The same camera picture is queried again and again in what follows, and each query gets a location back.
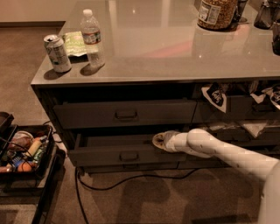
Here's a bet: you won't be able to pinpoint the dark glass container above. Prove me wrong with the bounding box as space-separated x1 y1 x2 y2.
254 0 280 30

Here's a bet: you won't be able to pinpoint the black floor cable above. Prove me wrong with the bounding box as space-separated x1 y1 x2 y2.
74 165 202 224

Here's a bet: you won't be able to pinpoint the grey drawer cabinet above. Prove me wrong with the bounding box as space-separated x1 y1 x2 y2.
30 0 280 176

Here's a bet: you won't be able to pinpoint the black white chip bag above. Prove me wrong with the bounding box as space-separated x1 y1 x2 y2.
201 83 227 113

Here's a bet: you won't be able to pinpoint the silver soda can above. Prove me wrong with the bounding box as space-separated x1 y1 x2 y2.
44 34 72 73

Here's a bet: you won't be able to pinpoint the dark object right edge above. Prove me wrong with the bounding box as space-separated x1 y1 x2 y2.
272 23 280 55

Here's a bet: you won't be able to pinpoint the white bag in drawer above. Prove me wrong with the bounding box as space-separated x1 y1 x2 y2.
206 120 269 138

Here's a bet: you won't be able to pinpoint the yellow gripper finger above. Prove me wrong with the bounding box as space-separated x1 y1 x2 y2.
152 139 168 151
152 130 178 142

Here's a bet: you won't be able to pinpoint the large jar of nuts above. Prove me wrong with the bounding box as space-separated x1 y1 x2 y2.
198 0 237 31

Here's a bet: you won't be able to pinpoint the black cart frame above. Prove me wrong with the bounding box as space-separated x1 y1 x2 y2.
0 112 66 224

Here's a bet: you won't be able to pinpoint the green snack packet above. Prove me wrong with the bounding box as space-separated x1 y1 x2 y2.
62 31 87 57

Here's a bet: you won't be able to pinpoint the clear plastic water bottle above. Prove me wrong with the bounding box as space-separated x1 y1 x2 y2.
80 9 105 69

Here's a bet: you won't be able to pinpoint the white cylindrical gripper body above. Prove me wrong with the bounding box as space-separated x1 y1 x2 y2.
164 131 190 153

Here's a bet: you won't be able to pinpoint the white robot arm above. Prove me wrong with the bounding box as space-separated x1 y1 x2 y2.
152 129 280 224

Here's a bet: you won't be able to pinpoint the black bin of items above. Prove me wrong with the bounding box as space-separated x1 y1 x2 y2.
0 125 54 180

